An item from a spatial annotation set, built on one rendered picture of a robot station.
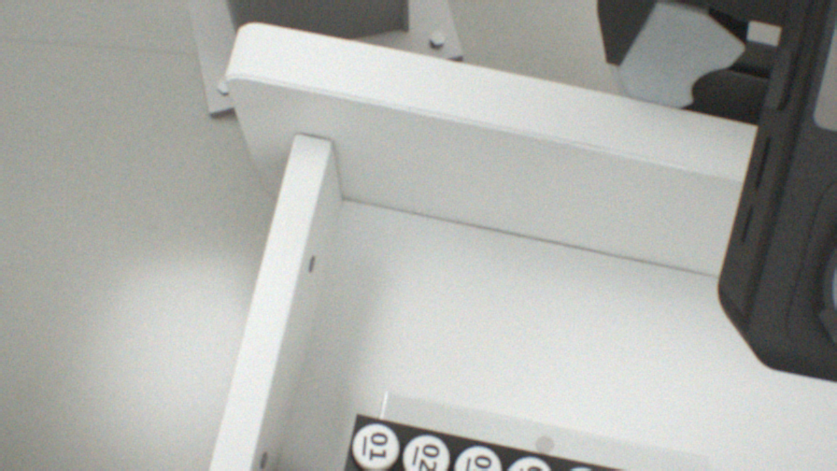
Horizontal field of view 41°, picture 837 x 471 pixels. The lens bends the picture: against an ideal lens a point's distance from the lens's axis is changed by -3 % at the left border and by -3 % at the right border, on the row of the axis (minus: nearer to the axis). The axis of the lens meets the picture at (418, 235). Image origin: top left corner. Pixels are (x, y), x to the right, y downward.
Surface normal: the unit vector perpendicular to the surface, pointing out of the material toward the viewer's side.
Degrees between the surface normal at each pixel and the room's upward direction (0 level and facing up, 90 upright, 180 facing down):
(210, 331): 0
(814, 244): 29
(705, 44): 90
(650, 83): 90
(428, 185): 90
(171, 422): 0
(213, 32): 0
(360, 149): 90
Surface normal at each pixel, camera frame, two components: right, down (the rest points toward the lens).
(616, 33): -0.21, 0.94
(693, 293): 0.01, -0.28
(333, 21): 0.25, 0.93
